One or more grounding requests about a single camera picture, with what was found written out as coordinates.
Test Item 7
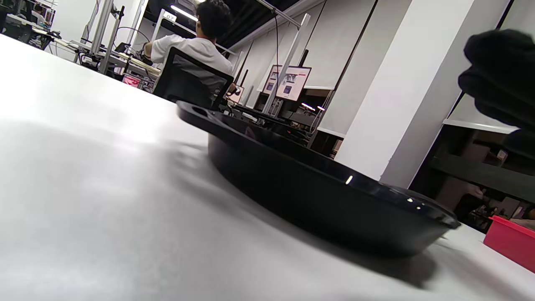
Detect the person's left hand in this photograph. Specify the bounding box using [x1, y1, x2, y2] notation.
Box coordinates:
[458, 29, 535, 130]

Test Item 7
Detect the red plastic container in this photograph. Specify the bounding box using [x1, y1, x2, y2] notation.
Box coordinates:
[484, 215, 535, 273]

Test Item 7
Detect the black cast iron frying pan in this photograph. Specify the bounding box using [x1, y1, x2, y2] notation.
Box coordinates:
[176, 100, 461, 258]

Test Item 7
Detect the dark wooden shelf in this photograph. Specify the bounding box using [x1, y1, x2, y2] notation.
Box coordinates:
[412, 125, 535, 232]

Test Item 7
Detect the computer monitor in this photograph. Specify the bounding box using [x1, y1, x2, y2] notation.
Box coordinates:
[262, 65, 312, 102]

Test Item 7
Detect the black framed grey chair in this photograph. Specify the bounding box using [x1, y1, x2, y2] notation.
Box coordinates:
[153, 47, 234, 110]

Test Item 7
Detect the ceiling strip light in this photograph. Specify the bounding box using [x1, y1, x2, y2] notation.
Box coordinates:
[171, 4, 199, 22]

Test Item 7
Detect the aluminium frame post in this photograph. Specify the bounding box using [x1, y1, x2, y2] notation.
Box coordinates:
[263, 13, 312, 115]

